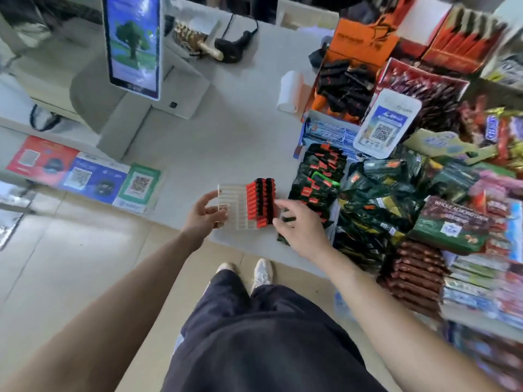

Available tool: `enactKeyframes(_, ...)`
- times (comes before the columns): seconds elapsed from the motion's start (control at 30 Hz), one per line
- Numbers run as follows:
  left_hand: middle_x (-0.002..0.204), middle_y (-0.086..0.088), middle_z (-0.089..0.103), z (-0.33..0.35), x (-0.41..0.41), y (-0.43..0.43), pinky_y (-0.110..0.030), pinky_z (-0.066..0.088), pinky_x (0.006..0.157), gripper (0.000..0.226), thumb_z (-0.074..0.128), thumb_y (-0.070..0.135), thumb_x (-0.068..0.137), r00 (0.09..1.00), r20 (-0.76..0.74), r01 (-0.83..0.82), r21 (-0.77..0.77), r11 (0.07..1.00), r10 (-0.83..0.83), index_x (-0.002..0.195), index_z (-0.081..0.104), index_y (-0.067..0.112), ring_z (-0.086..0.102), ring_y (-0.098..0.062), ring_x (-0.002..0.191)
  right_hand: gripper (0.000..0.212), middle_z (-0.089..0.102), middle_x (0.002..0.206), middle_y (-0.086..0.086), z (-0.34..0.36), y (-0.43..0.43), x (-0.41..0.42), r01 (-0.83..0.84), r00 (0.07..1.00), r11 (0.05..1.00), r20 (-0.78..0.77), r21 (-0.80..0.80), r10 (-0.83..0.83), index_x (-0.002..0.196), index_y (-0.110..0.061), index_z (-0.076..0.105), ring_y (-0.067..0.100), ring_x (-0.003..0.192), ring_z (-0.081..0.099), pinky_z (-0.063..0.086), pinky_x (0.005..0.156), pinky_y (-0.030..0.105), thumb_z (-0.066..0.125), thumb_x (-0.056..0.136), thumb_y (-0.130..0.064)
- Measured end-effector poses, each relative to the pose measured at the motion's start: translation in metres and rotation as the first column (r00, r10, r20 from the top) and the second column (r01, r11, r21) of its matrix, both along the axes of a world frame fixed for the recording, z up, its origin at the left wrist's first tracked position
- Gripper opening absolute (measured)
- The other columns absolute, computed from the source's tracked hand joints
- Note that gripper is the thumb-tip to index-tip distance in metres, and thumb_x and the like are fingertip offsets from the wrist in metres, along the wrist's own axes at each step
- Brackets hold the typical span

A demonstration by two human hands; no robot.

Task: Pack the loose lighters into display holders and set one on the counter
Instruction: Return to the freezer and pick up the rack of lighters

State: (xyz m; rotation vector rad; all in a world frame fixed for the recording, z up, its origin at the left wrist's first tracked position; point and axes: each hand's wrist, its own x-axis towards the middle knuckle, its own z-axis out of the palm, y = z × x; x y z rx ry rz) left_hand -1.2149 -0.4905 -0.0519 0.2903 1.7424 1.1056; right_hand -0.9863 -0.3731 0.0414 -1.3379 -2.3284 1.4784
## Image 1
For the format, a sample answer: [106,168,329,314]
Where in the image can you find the red code sticker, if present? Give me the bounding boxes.
[6,135,79,186]

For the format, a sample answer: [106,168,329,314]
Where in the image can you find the blue code sticker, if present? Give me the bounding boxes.
[60,152,131,205]

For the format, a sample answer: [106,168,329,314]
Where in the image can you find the red box of dark sticks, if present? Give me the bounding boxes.
[375,57,471,137]

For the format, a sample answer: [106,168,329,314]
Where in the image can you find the person's left forearm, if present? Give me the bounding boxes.
[0,232,206,392]

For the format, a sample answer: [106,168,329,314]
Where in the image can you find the person's left hand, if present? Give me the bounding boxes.
[181,190,229,252]

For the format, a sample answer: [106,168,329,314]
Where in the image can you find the stack of brown chocolate bars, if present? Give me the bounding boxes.
[377,240,451,321]

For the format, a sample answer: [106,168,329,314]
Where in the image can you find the black barcode scanner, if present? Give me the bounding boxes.
[214,14,260,64]

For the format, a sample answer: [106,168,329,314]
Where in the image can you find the white paper roll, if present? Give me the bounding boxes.
[277,70,305,115]

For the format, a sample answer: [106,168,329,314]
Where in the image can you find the orange box of black packets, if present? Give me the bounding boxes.
[302,18,400,124]

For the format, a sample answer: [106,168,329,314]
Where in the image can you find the person's black trousers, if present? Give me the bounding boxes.
[160,269,388,392]

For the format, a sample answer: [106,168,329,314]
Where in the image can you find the person's white right shoe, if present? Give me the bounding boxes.
[250,258,274,292]

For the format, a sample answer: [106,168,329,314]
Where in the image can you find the pile of brown wrapped candy bars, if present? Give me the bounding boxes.
[460,96,523,170]

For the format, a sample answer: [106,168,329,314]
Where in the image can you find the stack of colourful gum packets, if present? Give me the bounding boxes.
[440,252,523,333]

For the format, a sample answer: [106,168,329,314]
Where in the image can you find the yellow green snack box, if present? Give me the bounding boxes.
[402,128,500,166]

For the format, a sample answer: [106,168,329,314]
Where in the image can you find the pile of pink snack packets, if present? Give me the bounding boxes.
[468,169,523,264]

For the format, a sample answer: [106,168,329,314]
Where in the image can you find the rows of red black lighters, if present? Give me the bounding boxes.
[245,178,278,230]

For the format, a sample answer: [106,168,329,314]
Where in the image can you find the blue chewing gum box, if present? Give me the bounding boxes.
[293,110,362,160]

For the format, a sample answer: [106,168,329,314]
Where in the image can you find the pile of dark green packets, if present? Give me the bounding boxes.
[333,146,438,275]

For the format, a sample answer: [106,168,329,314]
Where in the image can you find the white payment terminal with screen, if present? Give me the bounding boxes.
[69,0,211,160]

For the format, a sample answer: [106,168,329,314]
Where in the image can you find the white blue code payment stand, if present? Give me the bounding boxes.
[353,88,422,160]

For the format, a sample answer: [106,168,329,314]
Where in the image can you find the person's right hand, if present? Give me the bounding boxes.
[272,198,335,262]

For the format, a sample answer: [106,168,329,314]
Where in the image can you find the person's white left shoe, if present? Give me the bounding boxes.
[216,262,238,283]

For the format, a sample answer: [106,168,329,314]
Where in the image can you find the black cable loop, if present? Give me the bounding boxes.
[29,103,63,133]

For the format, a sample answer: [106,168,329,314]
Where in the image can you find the pile of black red packets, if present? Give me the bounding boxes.
[277,143,349,246]

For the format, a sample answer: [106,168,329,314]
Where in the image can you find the clear plastic lighter display rack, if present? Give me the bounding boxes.
[217,178,279,232]

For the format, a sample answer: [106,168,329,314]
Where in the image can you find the white red carton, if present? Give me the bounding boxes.
[391,0,453,58]

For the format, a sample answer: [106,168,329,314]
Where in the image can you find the person's white shoe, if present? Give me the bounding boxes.
[216,262,238,283]
[250,258,274,292]

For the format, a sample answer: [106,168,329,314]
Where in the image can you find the orange box of snack sticks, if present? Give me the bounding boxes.
[420,5,509,75]

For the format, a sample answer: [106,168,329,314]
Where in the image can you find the green code sticker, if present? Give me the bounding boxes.
[112,163,162,214]

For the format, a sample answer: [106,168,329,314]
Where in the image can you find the green almond chocolate box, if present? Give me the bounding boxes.
[408,195,492,256]

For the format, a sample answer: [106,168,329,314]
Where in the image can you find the person's right forearm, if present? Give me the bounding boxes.
[314,243,509,392]

